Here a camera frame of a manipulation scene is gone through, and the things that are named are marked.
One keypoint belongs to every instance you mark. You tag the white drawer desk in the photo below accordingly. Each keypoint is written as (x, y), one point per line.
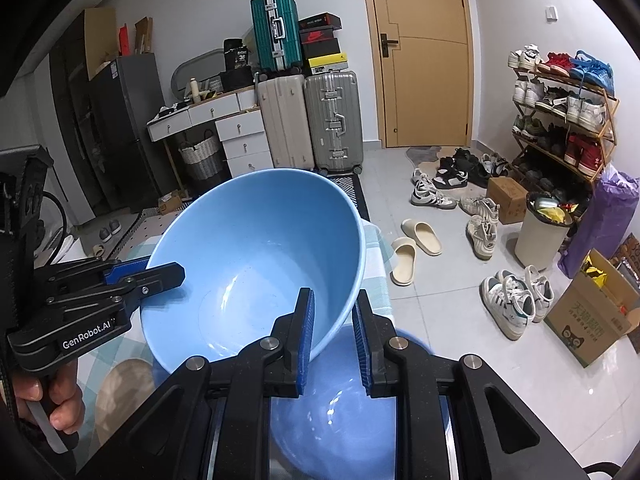
(238, 121)

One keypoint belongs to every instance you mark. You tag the woven laundry basket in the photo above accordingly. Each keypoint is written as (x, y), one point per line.
(201, 152)

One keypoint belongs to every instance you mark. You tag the small brown cardboard box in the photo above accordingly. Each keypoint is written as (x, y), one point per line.
(510, 196)

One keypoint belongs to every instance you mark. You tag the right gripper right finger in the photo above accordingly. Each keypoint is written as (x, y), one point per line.
(391, 365)

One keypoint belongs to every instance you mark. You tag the white trash bin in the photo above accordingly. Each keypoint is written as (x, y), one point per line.
(545, 225)

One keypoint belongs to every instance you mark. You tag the wooden shoe rack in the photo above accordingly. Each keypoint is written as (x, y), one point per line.
(566, 106)

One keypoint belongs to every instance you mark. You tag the teal checked tablecloth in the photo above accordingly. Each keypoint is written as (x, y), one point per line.
(95, 365)

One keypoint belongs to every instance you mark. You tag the cream slipper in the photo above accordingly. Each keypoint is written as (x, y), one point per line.
(405, 252)
(424, 236)

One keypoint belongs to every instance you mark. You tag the beige suitcase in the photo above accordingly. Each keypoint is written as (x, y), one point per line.
(281, 101)

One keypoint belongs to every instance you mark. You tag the teal suitcase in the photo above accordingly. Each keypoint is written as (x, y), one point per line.
(276, 33)

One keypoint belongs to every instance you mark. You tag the black cabinet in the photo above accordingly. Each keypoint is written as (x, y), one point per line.
(103, 101)

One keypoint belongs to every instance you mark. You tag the open cardboard box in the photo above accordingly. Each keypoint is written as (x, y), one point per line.
(599, 307)

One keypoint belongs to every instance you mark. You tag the beige plate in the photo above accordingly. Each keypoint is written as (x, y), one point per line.
(123, 390)

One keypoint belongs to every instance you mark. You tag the cream slipper right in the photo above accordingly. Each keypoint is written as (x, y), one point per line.
(424, 236)

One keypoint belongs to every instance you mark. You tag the white sneaker pair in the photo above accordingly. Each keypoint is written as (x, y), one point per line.
(516, 301)

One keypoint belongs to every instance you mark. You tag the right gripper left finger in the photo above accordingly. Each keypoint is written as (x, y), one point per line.
(277, 364)

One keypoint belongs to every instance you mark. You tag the stacked shoe boxes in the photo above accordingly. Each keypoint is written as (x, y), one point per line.
(317, 37)

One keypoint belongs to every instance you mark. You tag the light blue bowl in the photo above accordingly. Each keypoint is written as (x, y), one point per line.
(247, 248)

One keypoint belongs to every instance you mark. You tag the wooden door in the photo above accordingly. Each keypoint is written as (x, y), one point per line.
(423, 71)

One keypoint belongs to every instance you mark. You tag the silver suitcase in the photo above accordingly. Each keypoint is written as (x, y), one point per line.
(334, 120)

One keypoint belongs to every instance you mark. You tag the dark blue bowl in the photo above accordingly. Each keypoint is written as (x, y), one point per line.
(334, 430)

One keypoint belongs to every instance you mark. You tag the left hand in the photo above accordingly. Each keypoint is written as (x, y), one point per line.
(63, 391)

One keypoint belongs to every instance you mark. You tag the purple rolled mat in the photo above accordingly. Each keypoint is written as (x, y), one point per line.
(612, 206)

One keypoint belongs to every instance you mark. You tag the cream slipper left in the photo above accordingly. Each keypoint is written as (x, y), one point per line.
(405, 252)

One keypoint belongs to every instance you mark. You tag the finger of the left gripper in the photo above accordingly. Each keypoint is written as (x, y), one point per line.
(124, 268)
(150, 282)

